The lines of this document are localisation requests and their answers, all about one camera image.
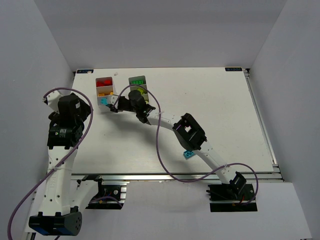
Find blue 2x3 lego brick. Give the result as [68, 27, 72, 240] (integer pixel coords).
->
[183, 150, 195, 159]

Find green lego brick top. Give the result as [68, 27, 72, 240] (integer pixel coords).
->
[131, 79, 144, 85]

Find left white divided container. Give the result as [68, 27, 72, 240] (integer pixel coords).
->
[95, 76, 116, 113]

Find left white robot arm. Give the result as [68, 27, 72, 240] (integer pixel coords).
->
[28, 90, 99, 236]

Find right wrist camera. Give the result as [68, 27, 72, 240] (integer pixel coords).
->
[106, 95, 119, 108]

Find white divided container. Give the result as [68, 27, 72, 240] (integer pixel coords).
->
[128, 75, 150, 104]
[95, 76, 116, 113]

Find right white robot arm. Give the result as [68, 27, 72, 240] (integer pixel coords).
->
[106, 90, 247, 200]

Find blue heart lego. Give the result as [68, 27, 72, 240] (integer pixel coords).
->
[100, 98, 108, 106]

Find red 2x3 lego brick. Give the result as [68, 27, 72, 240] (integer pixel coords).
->
[96, 80, 105, 87]

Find right white divided container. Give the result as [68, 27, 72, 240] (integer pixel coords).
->
[128, 75, 150, 104]

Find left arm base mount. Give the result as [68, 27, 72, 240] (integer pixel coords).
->
[81, 174, 123, 210]

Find lime 2x3 lego brick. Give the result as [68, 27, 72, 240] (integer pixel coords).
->
[136, 88, 148, 95]

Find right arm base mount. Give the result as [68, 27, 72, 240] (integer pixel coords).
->
[206, 183, 259, 213]

